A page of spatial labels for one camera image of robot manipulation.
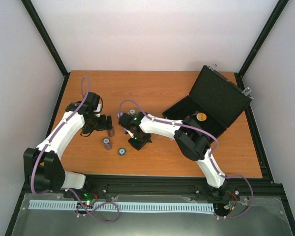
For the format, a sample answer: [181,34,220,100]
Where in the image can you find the black aluminium frame rail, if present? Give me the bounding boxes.
[76,175,287,202]

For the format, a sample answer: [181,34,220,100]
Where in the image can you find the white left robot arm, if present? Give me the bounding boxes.
[23,92,112,198]

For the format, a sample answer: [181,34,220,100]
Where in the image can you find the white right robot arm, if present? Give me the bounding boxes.
[118,112,225,189]

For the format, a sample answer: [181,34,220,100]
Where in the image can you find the brown chip stack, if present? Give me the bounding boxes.
[107,128,115,137]

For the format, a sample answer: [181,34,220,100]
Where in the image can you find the white dealer button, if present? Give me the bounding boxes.
[196,112,207,121]

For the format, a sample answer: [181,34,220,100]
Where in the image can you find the green 20 chip stack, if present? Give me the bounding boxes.
[129,109,136,116]

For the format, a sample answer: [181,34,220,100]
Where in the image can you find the white perforated cable strip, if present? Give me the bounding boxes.
[28,200,214,214]

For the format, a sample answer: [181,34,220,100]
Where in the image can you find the flat blue chip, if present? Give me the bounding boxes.
[118,148,126,156]

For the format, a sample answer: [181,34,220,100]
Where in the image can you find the black poker set case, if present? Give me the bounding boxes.
[162,65,253,138]

